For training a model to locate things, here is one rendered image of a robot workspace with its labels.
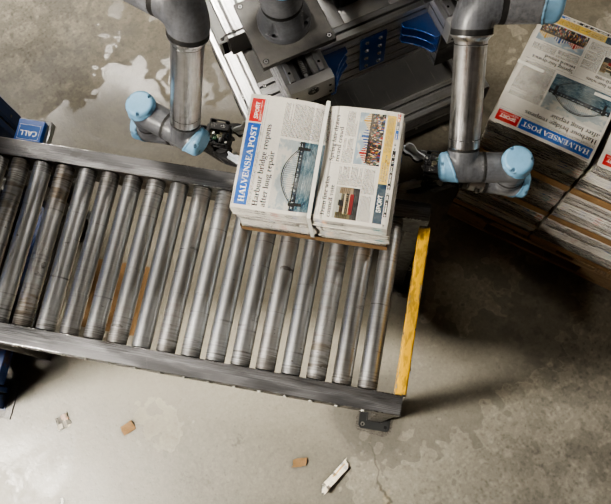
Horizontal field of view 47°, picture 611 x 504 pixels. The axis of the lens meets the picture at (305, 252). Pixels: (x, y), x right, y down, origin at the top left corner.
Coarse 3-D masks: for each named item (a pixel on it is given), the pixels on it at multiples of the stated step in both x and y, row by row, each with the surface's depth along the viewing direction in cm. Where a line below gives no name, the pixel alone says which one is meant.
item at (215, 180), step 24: (0, 144) 195; (24, 144) 195; (48, 144) 194; (96, 168) 192; (120, 168) 191; (144, 168) 191; (168, 168) 191; (192, 168) 190; (168, 192) 201; (192, 192) 197; (216, 192) 193; (408, 216) 184
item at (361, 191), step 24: (360, 120) 165; (384, 120) 165; (336, 144) 165; (360, 144) 164; (384, 144) 163; (336, 168) 163; (360, 168) 163; (384, 168) 162; (336, 192) 162; (360, 192) 161; (384, 192) 161; (336, 216) 161; (360, 216) 160; (384, 216) 160; (360, 240) 176; (384, 240) 172
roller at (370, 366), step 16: (400, 224) 184; (384, 256) 182; (384, 272) 180; (384, 288) 179; (384, 304) 178; (368, 320) 179; (384, 320) 178; (368, 336) 177; (384, 336) 178; (368, 352) 176; (368, 368) 174; (368, 384) 173
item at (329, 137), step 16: (320, 112) 167; (336, 112) 166; (320, 128) 166; (320, 160) 164; (304, 176) 164; (320, 176) 163; (304, 192) 163; (320, 192) 162; (304, 208) 162; (320, 208) 162; (304, 224) 169; (320, 224) 165
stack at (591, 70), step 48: (528, 48) 191; (576, 48) 190; (528, 96) 188; (576, 96) 187; (480, 144) 203; (528, 144) 189; (576, 144) 183; (480, 192) 235; (528, 192) 215; (528, 240) 250; (576, 240) 232
